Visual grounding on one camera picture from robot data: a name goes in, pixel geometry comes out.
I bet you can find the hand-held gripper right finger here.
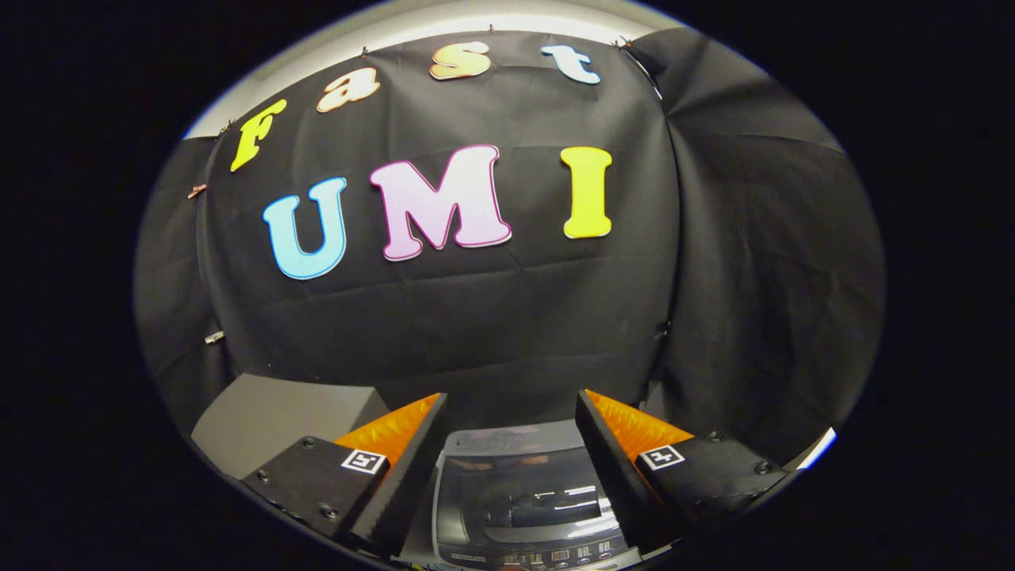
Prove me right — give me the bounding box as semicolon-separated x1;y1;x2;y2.
576;389;794;556

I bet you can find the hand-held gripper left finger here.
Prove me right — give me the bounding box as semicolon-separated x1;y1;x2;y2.
242;393;449;560

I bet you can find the grey washing machine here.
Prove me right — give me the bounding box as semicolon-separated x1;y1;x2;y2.
396;420;645;571

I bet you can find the black backdrop cloth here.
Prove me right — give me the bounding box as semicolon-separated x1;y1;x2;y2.
133;28;886;469

